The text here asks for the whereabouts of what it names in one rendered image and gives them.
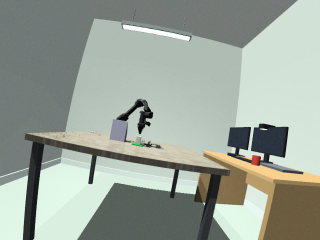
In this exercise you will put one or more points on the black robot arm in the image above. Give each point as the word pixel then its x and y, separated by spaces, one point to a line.
pixel 147 113

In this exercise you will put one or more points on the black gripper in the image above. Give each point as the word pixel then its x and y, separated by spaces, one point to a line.
pixel 141 124

